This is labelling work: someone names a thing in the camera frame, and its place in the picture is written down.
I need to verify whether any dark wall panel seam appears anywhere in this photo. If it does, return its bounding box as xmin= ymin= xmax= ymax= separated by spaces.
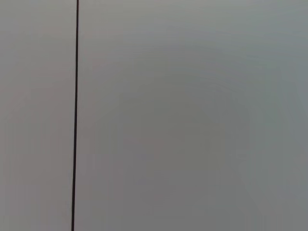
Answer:
xmin=71 ymin=0 xmax=80 ymax=231

